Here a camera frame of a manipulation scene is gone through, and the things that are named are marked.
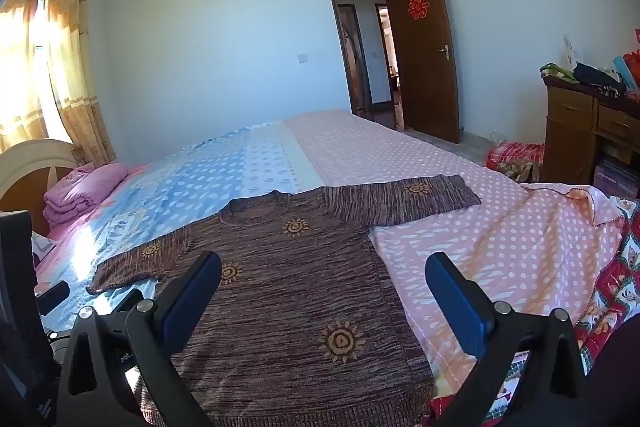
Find purple cardboard box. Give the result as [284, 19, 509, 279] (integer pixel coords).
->
[594, 157, 640, 200]

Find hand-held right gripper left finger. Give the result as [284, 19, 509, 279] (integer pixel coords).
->
[56, 251, 222, 427]

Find yellow patterned curtain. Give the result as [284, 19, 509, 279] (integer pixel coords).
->
[0, 0, 117, 168]

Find red and white printed blanket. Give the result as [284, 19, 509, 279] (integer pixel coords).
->
[425, 197, 640, 427]

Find blue and pink polka-dot bedsheet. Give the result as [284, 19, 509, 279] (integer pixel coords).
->
[32, 109, 628, 413]

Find red patterned bundle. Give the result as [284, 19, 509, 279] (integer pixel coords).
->
[486, 141, 545, 182]

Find brown wooden door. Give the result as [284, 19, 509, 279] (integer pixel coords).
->
[387, 0, 461, 144]

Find white wall outlet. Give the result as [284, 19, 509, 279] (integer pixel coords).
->
[562, 33, 583, 62]

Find colourful gift bags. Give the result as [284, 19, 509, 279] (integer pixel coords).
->
[612, 49, 640, 90]

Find cream wooden headboard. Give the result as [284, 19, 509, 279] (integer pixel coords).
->
[0, 138, 78, 238]

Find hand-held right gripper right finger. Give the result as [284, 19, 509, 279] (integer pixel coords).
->
[425, 252, 588, 427]

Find brown door frame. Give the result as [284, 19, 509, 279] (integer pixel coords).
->
[324, 0, 406, 130]

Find brown knit sun-pattern sweater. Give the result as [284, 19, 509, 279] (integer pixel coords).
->
[86, 173, 482, 427]

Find pink folded blanket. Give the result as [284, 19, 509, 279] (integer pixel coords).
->
[42, 162, 130, 228]

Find green patterned cloth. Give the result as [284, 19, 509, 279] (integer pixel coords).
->
[539, 63, 578, 82]

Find brown wooden desk with drawers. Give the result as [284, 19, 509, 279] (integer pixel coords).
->
[541, 74, 640, 200]

